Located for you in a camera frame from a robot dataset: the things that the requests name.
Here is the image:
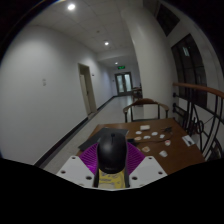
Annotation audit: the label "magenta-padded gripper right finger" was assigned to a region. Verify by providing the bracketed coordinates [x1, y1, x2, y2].
[124, 143, 168, 188]

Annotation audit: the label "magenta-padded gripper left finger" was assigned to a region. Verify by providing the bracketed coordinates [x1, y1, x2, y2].
[55, 143, 101, 188]

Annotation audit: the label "black computer mouse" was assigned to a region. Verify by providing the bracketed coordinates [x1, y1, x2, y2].
[96, 132, 129, 174]

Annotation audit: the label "wooden armchair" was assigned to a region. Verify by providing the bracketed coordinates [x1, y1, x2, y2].
[122, 98, 170, 123]

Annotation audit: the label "distant wooden chair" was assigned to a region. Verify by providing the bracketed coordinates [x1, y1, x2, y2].
[132, 86, 143, 101]

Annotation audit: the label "black railing with wooden handrail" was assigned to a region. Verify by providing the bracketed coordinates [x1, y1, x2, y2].
[171, 82, 224, 163]

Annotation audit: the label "open side doorway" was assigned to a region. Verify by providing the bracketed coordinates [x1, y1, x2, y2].
[77, 63, 98, 116]

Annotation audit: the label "glass double door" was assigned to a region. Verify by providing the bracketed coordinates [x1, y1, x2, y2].
[114, 71, 133, 97]

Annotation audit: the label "dark window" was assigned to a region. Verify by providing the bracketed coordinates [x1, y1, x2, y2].
[170, 33, 209, 109]

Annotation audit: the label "recessed ceiling lights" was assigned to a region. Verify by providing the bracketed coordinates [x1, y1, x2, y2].
[66, 2, 120, 66]

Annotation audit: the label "black cable bundle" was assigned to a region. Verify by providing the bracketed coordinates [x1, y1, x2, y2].
[159, 125, 174, 134]

